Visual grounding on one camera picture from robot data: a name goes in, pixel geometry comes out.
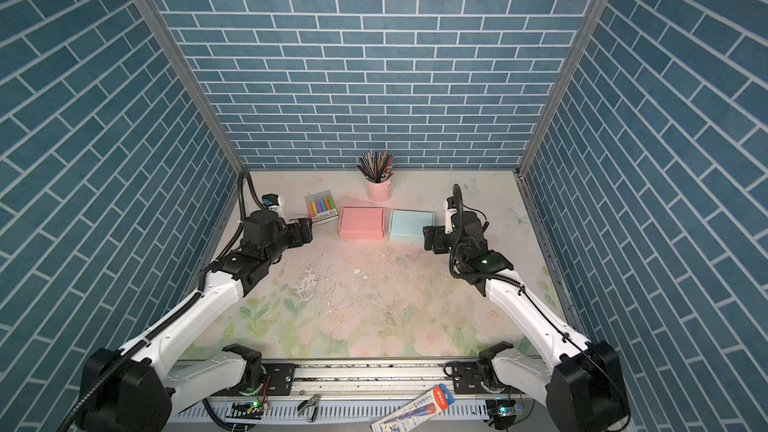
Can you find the bundle of coloured pencils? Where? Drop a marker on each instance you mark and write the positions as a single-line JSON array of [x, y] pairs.
[[376, 166]]

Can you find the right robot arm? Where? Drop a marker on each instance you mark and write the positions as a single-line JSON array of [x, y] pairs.
[[580, 382]]

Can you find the aluminium mounting rail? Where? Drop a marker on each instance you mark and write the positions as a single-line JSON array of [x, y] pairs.
[[353, 391]]

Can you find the light blue paper box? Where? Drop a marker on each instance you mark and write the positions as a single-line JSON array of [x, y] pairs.
[[406, 226]]

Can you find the black metal clip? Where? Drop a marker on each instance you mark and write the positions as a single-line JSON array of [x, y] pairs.
[[309, 408]]

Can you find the pink paper box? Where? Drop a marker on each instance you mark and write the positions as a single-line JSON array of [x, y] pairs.
[[362, 223]]

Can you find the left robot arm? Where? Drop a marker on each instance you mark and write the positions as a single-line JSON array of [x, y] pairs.
[[132, 387]]

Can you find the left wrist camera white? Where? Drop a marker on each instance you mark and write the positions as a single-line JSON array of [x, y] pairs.
[[274, 203]]

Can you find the clear highlighter marker pack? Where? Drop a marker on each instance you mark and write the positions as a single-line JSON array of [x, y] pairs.
[[321, 207]]

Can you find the small green circuit board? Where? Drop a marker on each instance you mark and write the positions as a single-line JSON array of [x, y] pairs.
[[249, 410]]

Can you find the pink metal pencil cup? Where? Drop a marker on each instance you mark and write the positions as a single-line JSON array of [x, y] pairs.
[[379, 192]]

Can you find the red blue pen package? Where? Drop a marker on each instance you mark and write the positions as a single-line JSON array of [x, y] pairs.
[[423, 408]]

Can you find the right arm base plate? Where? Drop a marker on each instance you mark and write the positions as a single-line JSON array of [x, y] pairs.
[[471, 377]]

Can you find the round black device green light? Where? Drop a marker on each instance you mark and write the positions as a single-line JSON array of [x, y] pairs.
[[502, 414]]

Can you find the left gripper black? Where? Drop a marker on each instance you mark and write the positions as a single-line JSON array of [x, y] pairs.
[[306, 232]]

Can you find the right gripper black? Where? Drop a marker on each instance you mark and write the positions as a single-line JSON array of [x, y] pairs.
[[431, 233]]

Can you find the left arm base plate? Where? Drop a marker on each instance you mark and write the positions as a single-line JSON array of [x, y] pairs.
[[276, 380]]

